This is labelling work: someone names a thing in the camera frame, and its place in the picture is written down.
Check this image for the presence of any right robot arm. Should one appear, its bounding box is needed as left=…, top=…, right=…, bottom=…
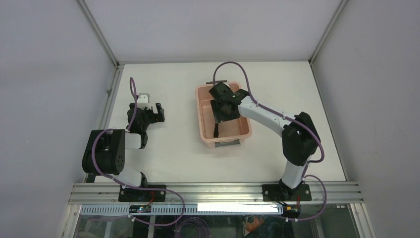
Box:
left=209, top=82, right=320, bottom=201

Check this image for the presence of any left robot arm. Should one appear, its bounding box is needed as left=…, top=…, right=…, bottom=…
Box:
left=82, top=103, right=165, bottom=201

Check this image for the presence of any pink plastic bin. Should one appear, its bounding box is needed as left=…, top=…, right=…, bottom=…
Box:
left=195, top=82, right=252, bottom=148

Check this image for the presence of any orange object under table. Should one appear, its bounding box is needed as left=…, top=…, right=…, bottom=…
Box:
left=243, top=215, right=264, bottom=232

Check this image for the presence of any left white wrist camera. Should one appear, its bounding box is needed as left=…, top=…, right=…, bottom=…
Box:
left=136, top=93, right=152, bottom=110

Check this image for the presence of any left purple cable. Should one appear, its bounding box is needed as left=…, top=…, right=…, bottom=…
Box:
left=91, top=77, right=186, bottom=227

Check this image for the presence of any purple cable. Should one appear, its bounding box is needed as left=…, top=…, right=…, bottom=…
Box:
left=212, top=61, right=327, bottom=222
left=91, top=77, right=186, bottom=227

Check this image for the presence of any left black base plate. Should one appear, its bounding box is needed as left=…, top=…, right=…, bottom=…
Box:
left=118, top=184, right=166, bottom=202

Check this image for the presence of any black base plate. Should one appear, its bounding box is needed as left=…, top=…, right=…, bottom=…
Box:
left=118, top=184, right=166, bottom=202
left=262, top=183, right=312, bottom=202

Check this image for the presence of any aluminium mounting rail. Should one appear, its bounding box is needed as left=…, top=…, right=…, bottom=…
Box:
left=68, top=181, right=364, bottom=205

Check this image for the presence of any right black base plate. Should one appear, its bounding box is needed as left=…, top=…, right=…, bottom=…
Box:
left=262, top=183, right=312, bottom=202

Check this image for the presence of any white slotted cable duct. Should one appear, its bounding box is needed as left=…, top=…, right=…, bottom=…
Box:
left=80, top=203, right=283, bottom=216

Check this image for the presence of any coiled purple cable below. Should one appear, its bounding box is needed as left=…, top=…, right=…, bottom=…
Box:
left=175, top=217, right=210, bottom=238

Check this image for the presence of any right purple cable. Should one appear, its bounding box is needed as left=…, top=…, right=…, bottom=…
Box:
left=212, top=61, right=327, bottom=222

